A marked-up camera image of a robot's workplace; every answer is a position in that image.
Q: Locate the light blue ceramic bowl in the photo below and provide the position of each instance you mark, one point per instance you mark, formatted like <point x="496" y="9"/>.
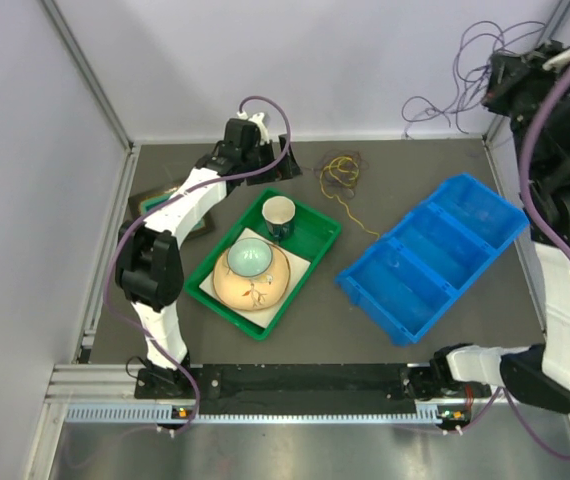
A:
<point x="249" y="257"/>

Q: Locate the aluminium frame rail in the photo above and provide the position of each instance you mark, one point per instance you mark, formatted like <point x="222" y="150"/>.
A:
<point x="289" y="422"/>

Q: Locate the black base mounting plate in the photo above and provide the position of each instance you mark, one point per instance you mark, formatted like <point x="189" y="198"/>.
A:
<point x="302" y="389"/>

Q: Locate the dark green white-lined mug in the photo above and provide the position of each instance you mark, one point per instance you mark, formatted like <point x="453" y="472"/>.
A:
<point x="278" y="213"/>

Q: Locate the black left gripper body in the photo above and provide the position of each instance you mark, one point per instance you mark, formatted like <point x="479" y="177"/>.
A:
<point x="250" y="157"/>

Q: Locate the beige painted ceramic plate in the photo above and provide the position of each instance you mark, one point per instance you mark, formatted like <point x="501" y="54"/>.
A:
<point x="251" y="293"/>

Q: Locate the teal square ceramic plate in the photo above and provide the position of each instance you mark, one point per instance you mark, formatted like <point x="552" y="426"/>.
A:
<point x="142" y="202"/>

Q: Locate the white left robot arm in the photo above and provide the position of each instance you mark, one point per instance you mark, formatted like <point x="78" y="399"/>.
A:
<point x="147" y="265"/>

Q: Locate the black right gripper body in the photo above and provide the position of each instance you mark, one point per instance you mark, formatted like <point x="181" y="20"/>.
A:
<point x="524" y="93"/>

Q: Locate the blue divided plastic bin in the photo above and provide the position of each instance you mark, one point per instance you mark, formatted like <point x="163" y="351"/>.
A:
<point x="407" y="280"/>

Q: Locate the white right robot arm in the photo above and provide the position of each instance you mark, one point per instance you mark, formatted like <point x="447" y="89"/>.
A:
<point x="536" y="375"/>

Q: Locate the green plastic tray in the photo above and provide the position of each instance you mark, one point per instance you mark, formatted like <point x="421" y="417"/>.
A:
<point x="313" y="236"/>

